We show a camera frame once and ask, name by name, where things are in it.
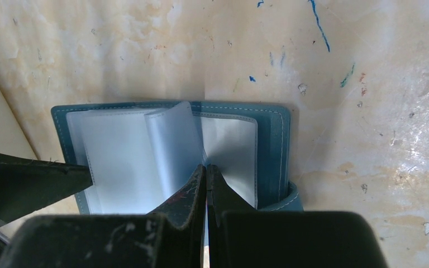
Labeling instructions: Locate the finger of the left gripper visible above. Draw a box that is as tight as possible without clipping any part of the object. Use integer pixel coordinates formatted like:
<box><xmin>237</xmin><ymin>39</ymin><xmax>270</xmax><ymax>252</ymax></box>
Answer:
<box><xmin>0</xmin><ymin>154</ymin><xmax>93</xmax><ymax>227</ymax></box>

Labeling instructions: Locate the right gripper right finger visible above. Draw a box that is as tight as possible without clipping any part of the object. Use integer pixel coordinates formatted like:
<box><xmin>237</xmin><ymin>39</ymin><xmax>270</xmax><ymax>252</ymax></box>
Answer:
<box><xmin>206</xmin><ymin>165</ymin><xmax>387</xmax><ymax>267</ymax></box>

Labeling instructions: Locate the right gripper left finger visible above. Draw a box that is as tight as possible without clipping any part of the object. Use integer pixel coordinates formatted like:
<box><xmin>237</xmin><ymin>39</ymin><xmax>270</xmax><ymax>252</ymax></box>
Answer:
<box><xmin>0</xmin><ymin>165</ymin><xmax>206</xmax><ymax>267</ymax></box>

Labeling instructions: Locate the blue leather card holder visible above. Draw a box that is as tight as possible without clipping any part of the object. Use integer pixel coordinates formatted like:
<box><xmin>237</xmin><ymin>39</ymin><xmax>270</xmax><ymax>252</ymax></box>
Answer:
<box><xmin>51</xmin><ymin>101</ymin><xmax>303</xmax><ymax>214</ymax></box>

